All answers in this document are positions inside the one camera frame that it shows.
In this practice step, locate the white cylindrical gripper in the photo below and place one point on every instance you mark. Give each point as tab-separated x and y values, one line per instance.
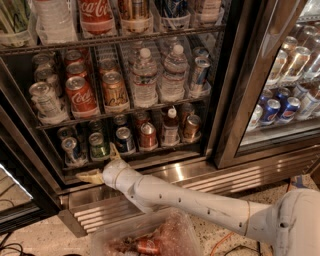
110	172

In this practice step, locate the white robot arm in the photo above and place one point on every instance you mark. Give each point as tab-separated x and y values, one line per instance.
291	225

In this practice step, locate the green soda can front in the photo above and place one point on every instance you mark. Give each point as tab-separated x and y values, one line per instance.
99	150

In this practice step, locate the dark blue can bottom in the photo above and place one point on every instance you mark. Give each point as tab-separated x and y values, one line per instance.
124	140

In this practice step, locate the blue can bottom left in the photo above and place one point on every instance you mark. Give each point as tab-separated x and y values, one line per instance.
73	153

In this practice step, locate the red can bottom shelf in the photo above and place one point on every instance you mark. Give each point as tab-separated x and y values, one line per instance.
148	137

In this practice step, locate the red coca-cola can front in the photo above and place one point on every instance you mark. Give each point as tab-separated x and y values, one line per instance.
80	94

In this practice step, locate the orange gold can middle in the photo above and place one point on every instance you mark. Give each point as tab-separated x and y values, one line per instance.
114	89

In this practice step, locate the silver can middle left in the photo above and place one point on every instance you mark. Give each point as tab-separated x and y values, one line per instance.
49	107

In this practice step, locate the red can in bin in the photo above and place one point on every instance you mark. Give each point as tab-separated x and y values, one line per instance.
149	246

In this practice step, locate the copper can bottom right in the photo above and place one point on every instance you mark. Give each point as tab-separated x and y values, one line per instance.
192	126

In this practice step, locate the slim silver blue can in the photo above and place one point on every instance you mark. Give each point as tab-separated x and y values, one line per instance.
201	67

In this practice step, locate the coca-cola bottle top shelf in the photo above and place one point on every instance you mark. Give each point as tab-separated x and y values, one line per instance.
95	16

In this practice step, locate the white bottle top shelf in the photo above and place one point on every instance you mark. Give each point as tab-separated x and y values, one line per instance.
54	22

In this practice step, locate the blue pepsi can left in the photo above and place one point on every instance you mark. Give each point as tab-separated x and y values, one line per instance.
270	111

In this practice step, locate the blue pepsi can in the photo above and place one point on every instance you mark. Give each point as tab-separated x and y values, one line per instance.
270	111
289	109

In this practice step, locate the blue pepsi can right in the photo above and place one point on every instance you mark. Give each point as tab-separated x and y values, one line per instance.
289	109

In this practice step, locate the white capped juice bottle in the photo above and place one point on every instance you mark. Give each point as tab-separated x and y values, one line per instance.
170	125

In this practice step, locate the clear water bottle left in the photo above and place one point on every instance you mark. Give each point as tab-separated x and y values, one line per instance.
144	79

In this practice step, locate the clear water bottle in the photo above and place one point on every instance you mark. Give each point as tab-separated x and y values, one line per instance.
144	79
173	78

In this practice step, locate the clear plastic bin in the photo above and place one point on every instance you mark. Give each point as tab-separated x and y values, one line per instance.
171	226

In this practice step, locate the clear water bottle right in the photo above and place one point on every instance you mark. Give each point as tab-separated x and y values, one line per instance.
173	78

